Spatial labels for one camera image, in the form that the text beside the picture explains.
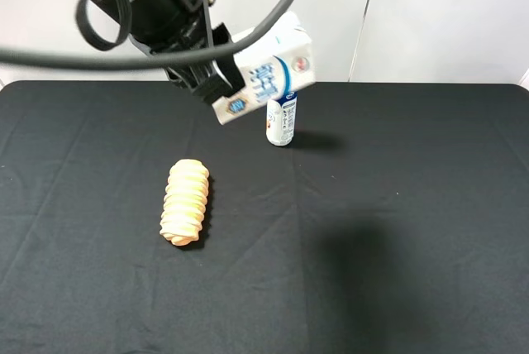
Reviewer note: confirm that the orange spiral bread roll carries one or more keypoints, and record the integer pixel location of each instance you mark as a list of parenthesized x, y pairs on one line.
[(185, 201)]

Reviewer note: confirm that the black table cloth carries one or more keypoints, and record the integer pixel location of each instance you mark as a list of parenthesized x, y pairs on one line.
[(396, 222)]

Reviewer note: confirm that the blue capped white bottle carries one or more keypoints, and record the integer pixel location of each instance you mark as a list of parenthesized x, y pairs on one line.
[(280, 121)]

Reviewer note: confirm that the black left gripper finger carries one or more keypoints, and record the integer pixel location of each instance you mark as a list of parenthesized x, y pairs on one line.
[(216, 79)]

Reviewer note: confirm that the white blue milk carton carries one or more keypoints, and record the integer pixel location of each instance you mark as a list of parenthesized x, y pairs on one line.
[(279, 63)]

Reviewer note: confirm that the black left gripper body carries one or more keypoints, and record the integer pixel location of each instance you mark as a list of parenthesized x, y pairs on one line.
[(186, 56)]

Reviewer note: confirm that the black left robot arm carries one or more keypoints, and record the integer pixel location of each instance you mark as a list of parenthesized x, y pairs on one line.
[(122, 11)]

